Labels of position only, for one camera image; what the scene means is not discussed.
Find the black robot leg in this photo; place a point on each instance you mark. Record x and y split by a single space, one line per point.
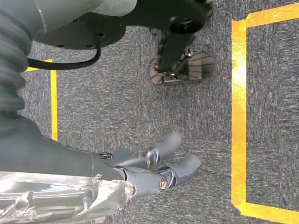
173 49

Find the black robot lower body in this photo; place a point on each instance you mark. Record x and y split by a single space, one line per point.
140 15

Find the clear plastic cover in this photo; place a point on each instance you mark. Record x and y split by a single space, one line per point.
58 201

